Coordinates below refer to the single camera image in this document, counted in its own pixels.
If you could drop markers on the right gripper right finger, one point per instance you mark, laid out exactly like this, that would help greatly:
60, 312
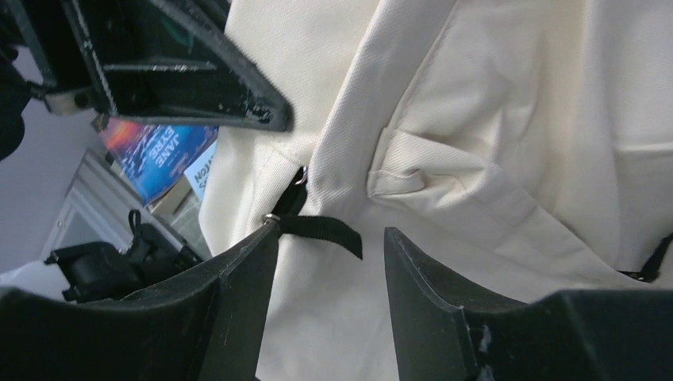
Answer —
446, 327

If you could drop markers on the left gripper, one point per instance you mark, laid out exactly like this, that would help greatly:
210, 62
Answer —
153, 62

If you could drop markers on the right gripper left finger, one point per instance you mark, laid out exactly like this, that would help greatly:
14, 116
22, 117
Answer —
205, 323

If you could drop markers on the beige canvas backpack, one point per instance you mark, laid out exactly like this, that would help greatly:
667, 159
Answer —
525, 144

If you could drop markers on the blue Jane Eyre book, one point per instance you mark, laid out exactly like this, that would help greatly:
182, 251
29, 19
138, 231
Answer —
153, 157

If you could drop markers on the treehouse paperback book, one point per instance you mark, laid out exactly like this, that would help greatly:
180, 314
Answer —
198, 172

